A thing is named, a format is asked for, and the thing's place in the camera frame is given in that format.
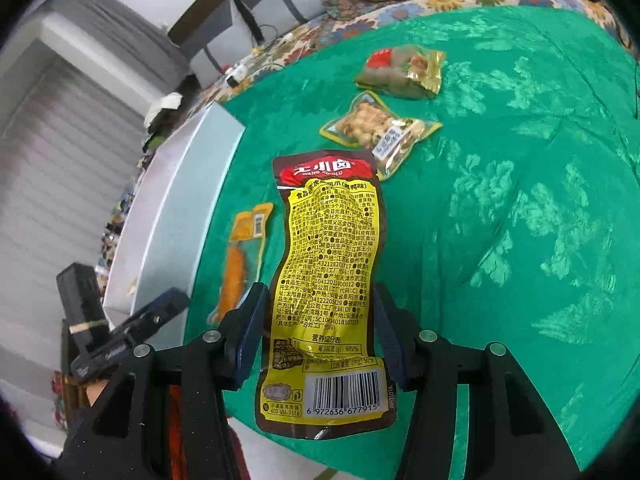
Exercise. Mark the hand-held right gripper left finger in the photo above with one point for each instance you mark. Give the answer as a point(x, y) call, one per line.
point(252, 332)

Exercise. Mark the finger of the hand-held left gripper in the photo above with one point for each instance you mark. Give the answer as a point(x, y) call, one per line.
point(160, 307)

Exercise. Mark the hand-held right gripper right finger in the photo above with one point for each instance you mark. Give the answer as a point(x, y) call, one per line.
point(392, 340)

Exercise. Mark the yellow black-edged packet red top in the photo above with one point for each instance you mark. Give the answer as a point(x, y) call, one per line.
point(325, 260)

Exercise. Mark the large white box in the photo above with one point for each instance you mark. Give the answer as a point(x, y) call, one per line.
point(175, 200)

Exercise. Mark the orange drumstick packet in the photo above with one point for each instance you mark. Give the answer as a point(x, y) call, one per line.
point(235, 270)

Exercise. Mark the orange clothing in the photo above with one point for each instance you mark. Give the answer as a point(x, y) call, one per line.
point(234, 452)

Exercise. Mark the white sheer curtain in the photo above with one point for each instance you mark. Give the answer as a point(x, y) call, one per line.
point(60, 185)

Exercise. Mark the green patterned blanket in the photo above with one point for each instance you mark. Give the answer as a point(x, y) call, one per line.
point(500, 210)

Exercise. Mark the white crumpled cloth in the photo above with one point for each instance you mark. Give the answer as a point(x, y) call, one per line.
point(165, 107)

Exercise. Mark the clear yellow peanut packet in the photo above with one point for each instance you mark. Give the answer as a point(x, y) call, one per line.
point(365, 125)

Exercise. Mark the grey curtain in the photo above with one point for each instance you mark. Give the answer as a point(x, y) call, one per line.
point(115, 45)

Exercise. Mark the green-brown packet with red label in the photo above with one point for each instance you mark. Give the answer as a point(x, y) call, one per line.
point(400, 75)

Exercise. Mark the brown headboard panel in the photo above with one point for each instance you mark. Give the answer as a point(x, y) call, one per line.
point(215, 5)

